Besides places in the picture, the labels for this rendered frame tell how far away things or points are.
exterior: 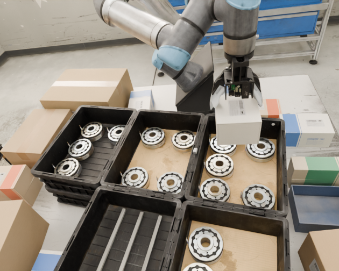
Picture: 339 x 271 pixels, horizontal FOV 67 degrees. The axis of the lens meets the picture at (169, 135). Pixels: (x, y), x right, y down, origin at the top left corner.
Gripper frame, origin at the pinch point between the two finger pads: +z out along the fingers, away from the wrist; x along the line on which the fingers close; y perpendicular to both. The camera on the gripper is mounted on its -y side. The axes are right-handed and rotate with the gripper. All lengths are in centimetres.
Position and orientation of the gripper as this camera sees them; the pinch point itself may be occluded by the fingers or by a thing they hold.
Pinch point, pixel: (235, 106)
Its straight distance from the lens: 81.3
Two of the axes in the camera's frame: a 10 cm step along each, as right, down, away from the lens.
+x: 9.9, -0.4, -1.6
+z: 1.5, 6.8, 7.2
